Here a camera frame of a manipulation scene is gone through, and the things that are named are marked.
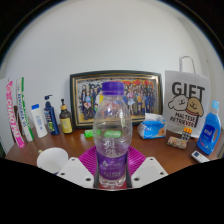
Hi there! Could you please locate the blue tissue pack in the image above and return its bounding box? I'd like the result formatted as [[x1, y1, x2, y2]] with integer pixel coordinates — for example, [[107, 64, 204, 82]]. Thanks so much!
[[137, 112, 167, 140]]

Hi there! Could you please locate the tall white and green box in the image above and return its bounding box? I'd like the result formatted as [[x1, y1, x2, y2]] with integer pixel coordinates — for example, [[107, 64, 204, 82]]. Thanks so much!
[[15, 76, 35, 143]]

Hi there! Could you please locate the small green packet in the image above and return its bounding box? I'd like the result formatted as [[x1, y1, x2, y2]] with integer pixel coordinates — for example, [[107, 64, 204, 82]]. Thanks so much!
[[83, 129, 95, 138]]

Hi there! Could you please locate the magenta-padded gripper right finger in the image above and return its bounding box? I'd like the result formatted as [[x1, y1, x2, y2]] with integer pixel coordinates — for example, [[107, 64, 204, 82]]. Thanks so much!
[[126, 145, 169, 189]]

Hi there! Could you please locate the clear purple-capped water bottle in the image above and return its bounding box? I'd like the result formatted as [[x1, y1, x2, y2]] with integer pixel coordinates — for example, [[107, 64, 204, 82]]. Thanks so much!
[[92, 81, 133, 190]]

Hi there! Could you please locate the white remote control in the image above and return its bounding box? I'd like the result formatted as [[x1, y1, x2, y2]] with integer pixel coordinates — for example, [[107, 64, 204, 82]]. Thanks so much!
[[190, 150, 211, 164]]

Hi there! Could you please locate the tall pink and white box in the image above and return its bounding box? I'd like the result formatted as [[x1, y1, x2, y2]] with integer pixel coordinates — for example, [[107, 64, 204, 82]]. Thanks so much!
[[4, 79, 26, 149]]

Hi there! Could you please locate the small orange and blue box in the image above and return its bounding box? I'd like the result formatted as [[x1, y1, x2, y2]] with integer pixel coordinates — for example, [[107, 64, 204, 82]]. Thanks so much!
[[180, 126, 193, 141]]

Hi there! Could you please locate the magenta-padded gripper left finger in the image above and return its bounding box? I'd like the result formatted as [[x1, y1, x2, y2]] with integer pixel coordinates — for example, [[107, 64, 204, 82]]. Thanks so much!
[[56, 145, 98, 190]]

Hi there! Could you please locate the amber bottle with yellow label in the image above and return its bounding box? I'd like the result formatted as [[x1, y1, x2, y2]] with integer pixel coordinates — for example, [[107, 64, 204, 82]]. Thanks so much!
[[58, 98, 74, 135]]

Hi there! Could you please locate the framed group photo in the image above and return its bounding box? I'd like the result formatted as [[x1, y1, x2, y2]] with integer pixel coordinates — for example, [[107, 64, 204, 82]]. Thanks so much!
[[69, 69, 164, 130]]

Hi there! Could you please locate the blue detergent bottle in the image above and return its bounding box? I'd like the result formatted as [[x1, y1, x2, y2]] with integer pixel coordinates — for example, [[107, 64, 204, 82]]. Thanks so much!
[[196, 99, 222, 156]]

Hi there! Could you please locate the white printed paper gift bag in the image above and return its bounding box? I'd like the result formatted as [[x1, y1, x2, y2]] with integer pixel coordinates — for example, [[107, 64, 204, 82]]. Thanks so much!
[[163, 55, 212, 138]]

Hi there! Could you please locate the blue patterned ceramic mug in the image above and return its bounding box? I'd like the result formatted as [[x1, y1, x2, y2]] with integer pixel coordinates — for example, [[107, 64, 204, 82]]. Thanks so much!
[[36, 147, 70, 176]]

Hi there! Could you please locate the white bottle with blue cap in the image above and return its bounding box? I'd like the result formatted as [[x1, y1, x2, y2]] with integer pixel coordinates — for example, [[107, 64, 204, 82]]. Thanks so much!
[[30, 103, 49, 139]]

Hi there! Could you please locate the dark blue pump bottle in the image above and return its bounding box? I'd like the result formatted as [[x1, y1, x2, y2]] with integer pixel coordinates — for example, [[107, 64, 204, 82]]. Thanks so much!
[[43, 94, 61, 136]]

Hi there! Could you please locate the patterned snack packet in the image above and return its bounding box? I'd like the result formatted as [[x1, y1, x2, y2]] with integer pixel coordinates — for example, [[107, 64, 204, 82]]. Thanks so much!
[[166, 135, 188, 150]]

